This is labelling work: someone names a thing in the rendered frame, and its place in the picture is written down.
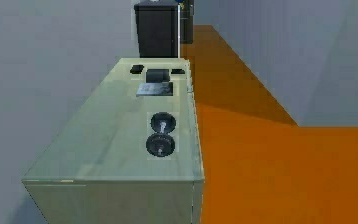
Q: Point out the small black dumbbell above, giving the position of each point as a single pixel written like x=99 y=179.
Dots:
x=161 y=135

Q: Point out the grey open laptop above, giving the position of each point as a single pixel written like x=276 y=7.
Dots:
x=155 y=87

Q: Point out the small black flat box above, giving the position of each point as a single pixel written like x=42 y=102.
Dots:
x=177 y=71
x=136 y=69

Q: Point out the pale green sideboard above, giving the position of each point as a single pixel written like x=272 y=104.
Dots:
x=103 y=150

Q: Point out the black cabinet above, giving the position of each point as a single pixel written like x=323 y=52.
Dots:
x=157 y=30

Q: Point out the dark narrow cabinet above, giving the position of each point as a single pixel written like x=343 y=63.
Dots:
x=187 y=23

